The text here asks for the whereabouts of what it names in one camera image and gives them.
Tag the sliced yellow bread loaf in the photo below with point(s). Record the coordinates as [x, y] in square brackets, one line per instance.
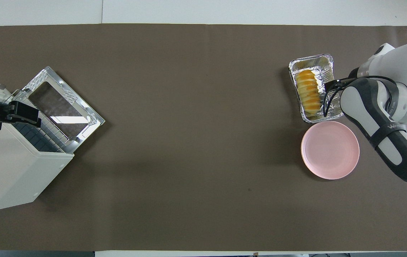
[308, 91]

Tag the glass oven door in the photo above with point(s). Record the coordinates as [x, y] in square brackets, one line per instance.
[60, 107]

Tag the aluminium foil tray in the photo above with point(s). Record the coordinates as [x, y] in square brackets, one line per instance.
[328, 66]

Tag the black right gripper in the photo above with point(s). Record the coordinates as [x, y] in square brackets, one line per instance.
[351, 75]

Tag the white toaster oven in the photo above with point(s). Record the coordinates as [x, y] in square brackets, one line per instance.
[10, 171]

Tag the pink round plate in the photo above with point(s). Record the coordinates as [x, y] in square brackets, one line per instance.
[330, 150]

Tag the brown table mat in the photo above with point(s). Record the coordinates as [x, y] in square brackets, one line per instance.
[196, 142]

